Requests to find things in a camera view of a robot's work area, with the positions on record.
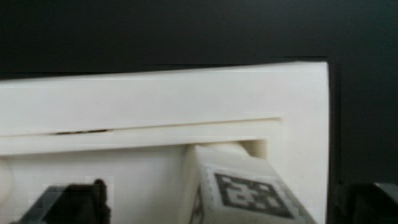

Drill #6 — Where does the white leg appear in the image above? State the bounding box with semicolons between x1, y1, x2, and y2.
177;143;316;224

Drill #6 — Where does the white square tabletop tray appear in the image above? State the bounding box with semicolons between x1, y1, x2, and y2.
0;118;280;224

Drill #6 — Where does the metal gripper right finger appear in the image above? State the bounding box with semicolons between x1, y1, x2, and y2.
334;183;398;224

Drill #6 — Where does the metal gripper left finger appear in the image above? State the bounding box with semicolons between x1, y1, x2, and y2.
19;179;111;224

